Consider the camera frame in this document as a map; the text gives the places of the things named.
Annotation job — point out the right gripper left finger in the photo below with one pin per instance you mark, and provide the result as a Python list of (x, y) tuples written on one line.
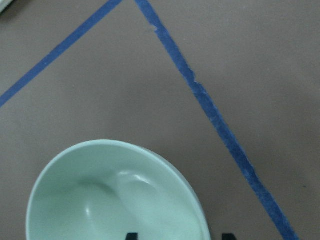
[(131, 236)]

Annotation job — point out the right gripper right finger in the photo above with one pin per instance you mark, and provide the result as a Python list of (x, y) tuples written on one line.
[(228, 236)]

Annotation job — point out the green ceramic bowl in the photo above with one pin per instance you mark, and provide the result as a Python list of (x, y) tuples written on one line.
[(104, 189)]

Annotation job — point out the cream bear tray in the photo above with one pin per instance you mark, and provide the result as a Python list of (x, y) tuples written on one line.
[(4, 4)]

